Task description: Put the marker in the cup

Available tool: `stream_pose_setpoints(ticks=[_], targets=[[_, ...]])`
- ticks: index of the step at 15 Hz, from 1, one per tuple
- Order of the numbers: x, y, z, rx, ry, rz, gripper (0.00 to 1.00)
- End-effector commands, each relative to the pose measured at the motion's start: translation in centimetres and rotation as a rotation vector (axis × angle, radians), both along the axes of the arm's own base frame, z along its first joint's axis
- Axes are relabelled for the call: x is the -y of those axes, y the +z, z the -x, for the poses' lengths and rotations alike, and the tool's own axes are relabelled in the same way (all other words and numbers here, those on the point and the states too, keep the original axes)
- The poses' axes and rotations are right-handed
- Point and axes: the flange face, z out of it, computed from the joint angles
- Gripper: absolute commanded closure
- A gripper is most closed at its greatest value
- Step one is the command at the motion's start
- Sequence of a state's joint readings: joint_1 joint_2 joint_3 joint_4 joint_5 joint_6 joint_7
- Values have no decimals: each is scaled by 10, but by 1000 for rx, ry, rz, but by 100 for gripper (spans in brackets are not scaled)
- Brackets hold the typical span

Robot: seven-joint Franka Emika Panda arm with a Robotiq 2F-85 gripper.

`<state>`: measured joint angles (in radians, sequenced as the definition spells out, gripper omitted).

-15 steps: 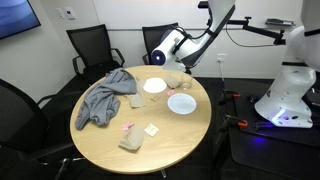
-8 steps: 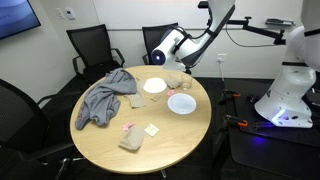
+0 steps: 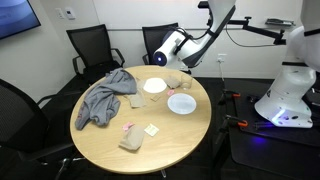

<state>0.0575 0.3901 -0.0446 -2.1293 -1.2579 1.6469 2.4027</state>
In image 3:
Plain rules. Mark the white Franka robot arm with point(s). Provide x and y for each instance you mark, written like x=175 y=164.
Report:
x=286 y=93

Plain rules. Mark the clear glass cup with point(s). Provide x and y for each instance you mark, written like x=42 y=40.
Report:
x=186 y=85

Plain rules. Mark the white round plate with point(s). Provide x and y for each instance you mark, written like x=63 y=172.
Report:
x=155 y=85
x=181 y=104

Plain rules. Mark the brown sugar packet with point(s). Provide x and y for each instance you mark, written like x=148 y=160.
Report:
x=155 y=98

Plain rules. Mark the pink sweetener packet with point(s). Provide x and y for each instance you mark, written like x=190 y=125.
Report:
x=171 y=92
x=128 y=126

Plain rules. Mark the yellow-green tea packet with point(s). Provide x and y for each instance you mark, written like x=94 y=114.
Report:
x=151 y=130

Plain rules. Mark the black mesh office chair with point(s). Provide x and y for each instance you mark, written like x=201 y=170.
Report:
x=16 y=116
x=151 y=40
x=88 y=43

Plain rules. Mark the grey sweatshirt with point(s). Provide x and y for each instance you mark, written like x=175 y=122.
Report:
x=100 y=100

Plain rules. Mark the white power outlet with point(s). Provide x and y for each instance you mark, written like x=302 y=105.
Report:
x=222 y=57

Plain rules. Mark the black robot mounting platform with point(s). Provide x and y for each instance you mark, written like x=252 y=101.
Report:
x=266 y=153

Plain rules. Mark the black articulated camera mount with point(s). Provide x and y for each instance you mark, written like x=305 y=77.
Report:
x=256 y=30

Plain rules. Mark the white wall thermostat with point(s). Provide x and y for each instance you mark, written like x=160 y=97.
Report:
x=70 y=13

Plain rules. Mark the white wall switch plate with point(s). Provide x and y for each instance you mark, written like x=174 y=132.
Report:
x=59 y=13

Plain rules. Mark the grey wall tray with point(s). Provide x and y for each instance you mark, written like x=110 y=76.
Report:
x=280 y=22

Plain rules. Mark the wall mounted TV screen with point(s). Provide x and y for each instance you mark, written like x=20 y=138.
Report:
x=16 y=15

